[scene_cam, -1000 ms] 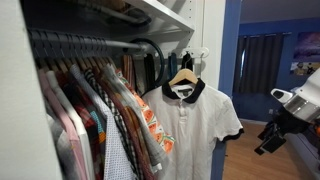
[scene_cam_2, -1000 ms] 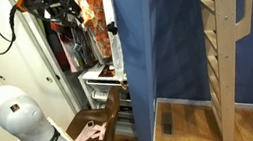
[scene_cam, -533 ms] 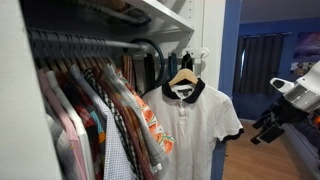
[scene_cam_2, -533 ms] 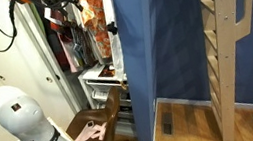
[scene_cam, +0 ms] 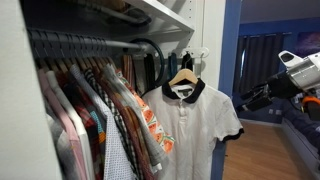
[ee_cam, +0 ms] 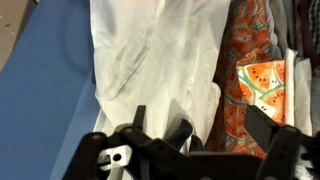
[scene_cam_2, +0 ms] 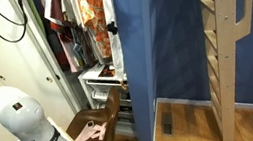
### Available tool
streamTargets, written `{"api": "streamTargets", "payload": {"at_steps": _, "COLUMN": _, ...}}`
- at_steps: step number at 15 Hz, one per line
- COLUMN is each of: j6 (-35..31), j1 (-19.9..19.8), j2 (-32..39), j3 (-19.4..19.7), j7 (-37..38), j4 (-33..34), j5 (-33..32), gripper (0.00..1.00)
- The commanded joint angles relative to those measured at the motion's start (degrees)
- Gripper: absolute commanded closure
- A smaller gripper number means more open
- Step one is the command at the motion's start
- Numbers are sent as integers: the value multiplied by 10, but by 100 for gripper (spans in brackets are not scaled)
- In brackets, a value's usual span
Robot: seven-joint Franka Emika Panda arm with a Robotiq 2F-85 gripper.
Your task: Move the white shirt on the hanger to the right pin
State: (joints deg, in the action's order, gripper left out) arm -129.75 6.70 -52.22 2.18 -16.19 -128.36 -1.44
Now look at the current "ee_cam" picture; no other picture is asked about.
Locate white plastic bracket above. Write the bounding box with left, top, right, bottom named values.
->
left=98, top=144, right=134, bottom=180

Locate white shirt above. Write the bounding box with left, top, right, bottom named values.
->
left=89, top=0, right=232, bottom=154

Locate watermelon print garment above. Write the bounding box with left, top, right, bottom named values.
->
left=204, top=0, right=288, bottom=159

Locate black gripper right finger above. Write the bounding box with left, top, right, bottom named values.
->
left=245, top=104, right=303, bottom=180

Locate grey hanging garment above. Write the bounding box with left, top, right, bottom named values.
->
left=269, top=0, right=298, bottom=56

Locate white folded garment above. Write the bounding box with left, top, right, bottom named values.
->
left=283, top=48, right=314, bottom=138

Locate dark red garment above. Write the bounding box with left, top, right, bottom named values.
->
left=294, top=0, right=318, bottom=69

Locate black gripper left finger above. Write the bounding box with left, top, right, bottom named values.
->
left=61, top=105, right=183, bottom=180

